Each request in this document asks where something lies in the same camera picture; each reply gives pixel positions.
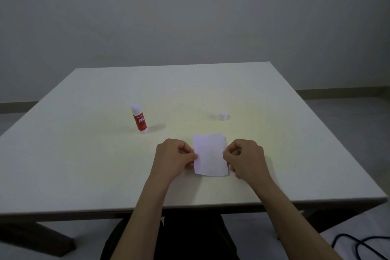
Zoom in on brown baseboard strip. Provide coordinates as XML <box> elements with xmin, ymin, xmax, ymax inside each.
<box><xmin>0</xmin><ymin>101</ymin><xmax>39</xmax><ymax>114</ymax></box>
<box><xmin>295</xmin><ymin>86</ymin><xmax>390</xmax><ymax>101</ymax></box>

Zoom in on person's right forearm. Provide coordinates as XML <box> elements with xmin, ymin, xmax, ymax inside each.
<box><xmin>246</xmin><ymin>177</ymin><xmax>343</xmax><ymax>260</ymax></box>

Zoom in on person's left hand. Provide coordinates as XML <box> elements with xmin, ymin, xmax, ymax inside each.
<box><xmin>148</xmin><ymin>139</ymin><xmax>199</xmax><ymax>185</ymax></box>

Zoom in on person's left forearm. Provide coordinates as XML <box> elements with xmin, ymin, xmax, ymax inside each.
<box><xmin>110</xmin><ymin>178</ymin><xmax>174</xmax><ymax>260</ymax></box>

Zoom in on black cable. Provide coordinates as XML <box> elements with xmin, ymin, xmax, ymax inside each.
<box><xmin>331</xmin><ymin>233</ymin><xmax>390</xmax><ymax>260</ymax></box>

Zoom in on white paper sheet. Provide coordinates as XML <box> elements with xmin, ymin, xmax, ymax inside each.
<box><xmin>193</xmin><ymin>134</ymin><xmax>230</xmax><ymax>177</ymax></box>

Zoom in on person's right hand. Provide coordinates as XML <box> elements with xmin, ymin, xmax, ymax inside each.
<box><xmin>222</xmin><ymin>139</ymin><xmax>274</xmax><ymax>186</ymax></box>

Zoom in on person's black trousers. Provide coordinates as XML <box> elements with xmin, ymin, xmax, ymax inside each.
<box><xmin>100</xmin><ymin>212</ymin><xmax>240</xmax><ymax>260</ymax></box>

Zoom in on dark wooden table leg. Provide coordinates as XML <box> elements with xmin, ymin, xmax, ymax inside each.
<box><xmin>0</xmin><ymin>221</ymin><xmax>77</xmax><ymax>258</ymax></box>

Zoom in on red and white glue stick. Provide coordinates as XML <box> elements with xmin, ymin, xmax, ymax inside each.
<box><xmin>131</xmin><ymin>104</ymin><xmax>149</xmax><ymax>134</ymax></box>

